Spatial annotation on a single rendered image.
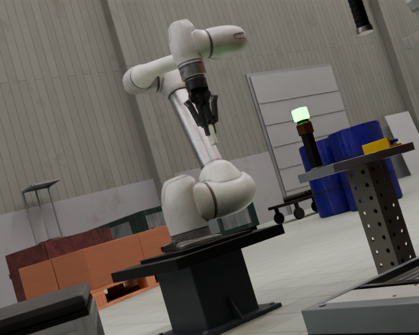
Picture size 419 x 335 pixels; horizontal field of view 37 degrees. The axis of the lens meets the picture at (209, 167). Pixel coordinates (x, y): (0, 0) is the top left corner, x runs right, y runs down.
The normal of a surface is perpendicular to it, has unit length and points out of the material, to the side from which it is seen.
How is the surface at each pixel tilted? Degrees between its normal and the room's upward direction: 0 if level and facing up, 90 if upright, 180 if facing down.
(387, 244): 90
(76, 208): 90
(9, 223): 90
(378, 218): 90
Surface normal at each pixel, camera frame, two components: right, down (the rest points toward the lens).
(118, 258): 0.75, -0.27
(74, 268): -0.60, 0.11
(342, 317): -0.79, 0.19
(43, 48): 0.56, -0.23
